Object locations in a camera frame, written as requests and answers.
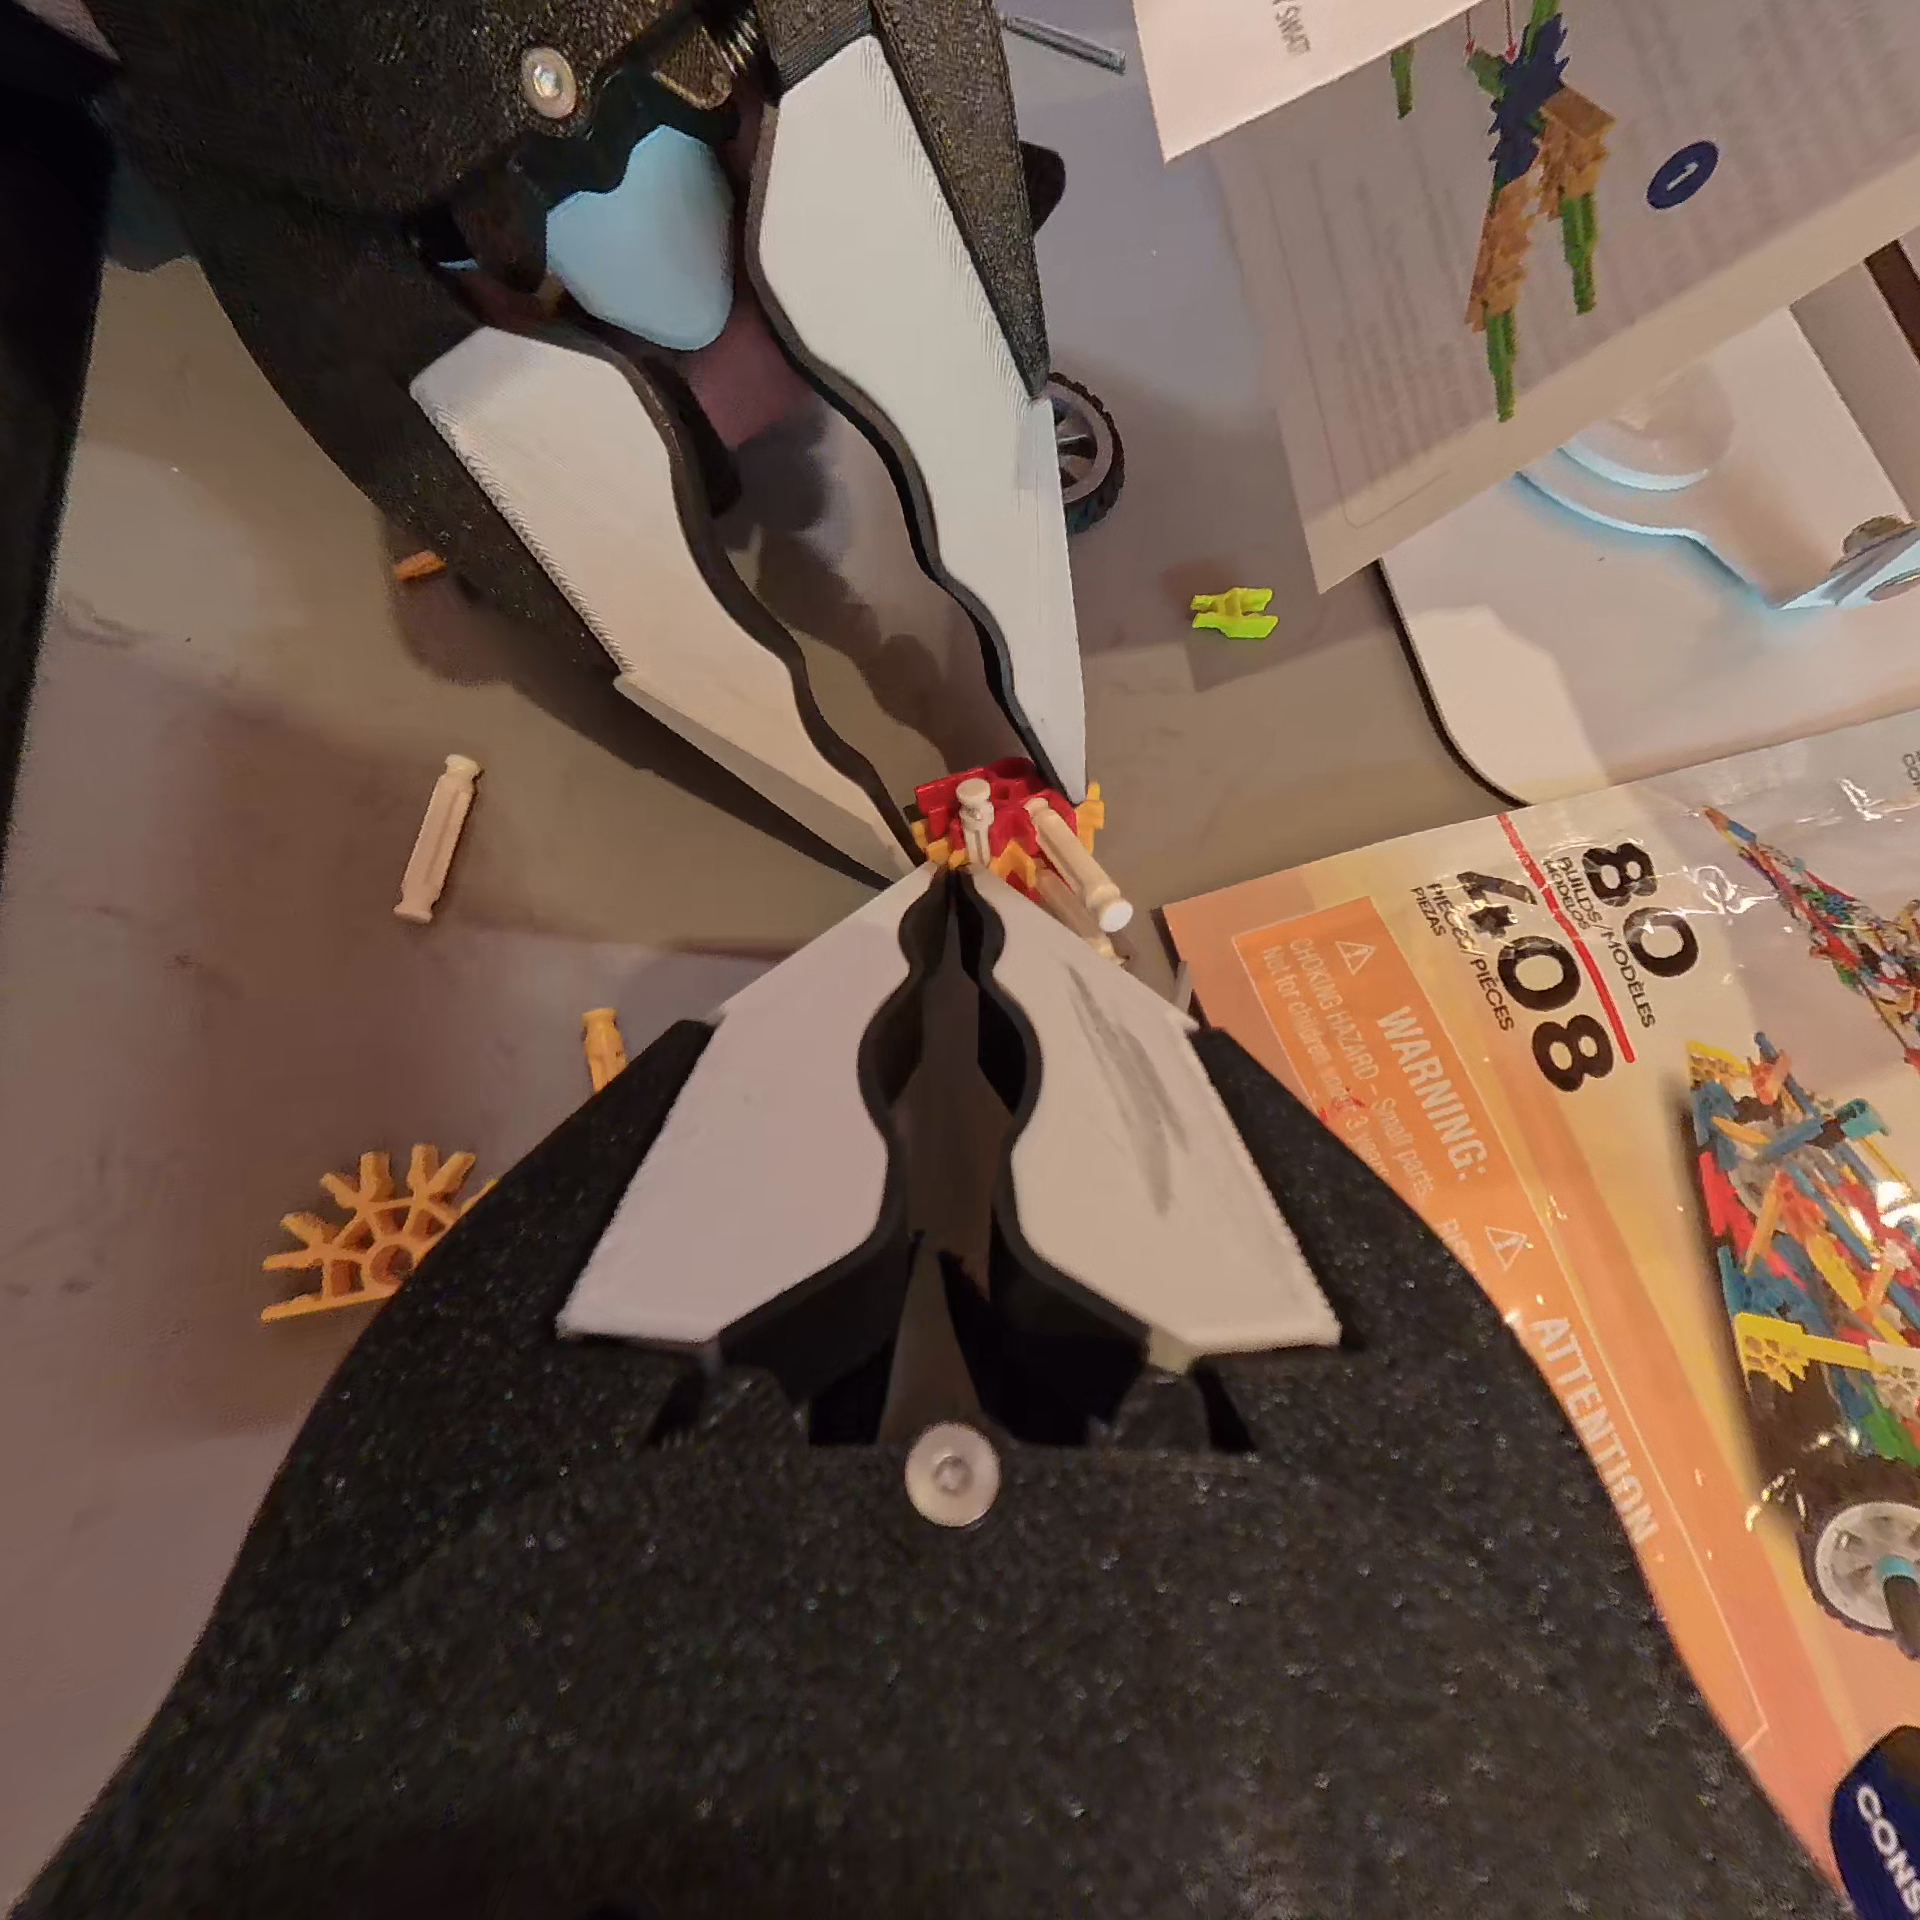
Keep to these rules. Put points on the red and yellow connector cluster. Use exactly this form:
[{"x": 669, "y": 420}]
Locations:
[{"x": 975, "y": 794}]

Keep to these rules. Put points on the short yellow toy rod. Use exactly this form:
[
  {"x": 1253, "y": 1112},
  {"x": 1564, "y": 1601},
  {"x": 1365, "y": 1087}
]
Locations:
[{"x": 420, "y": 567}]

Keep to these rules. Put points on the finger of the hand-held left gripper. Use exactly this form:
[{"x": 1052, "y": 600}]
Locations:
[
  {"x": 600, "y": 524},
  {"x": 901, "y": 300}
]

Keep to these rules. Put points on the grey toy wheel with tyre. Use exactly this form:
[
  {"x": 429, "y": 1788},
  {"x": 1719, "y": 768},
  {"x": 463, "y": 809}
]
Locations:
[{"x": 1093, "y": 451}]

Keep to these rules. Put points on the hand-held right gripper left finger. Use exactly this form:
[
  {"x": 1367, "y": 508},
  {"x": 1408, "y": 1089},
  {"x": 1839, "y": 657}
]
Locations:
[{"x": 734, "y": 1185}]

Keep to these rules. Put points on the grey snowflake connector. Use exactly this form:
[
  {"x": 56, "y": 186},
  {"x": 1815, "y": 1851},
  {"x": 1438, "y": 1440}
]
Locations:
[{"x": 1184, "y": 1003}]

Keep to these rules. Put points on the lime green toy clip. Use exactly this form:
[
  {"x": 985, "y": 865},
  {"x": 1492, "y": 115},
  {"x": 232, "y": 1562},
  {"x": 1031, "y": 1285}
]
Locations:
[{"x": 1233, "y": 610}]

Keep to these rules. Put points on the colourful construction toy bag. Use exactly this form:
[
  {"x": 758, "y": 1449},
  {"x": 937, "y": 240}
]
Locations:
[{"x": 1500, "y": 1200}]

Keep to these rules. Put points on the dark dotted surface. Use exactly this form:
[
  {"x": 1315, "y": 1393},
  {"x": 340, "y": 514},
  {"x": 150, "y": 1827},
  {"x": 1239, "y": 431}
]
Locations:
[{"x": 45, "y": 451}]

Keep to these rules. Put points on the short white toy rod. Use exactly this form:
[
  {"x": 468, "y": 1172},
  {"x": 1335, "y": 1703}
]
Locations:
[{"x": 438, "y": 841}]

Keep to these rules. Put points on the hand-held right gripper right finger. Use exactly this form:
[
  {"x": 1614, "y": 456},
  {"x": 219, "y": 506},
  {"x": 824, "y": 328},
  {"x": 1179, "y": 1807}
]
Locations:
[{"x": 1170, "y": 1185}]

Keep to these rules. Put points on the long yellow toy rod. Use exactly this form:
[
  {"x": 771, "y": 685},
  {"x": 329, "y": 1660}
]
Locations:
[{"x": 603, "y": 1046}]

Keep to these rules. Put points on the yellow half-round connector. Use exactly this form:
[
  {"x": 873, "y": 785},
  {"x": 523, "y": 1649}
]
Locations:
[{"x": 375, "y": 1244}]

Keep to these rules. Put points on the booklet with green figure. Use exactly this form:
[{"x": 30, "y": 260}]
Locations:
[{"x": 1424, "y": 375}]

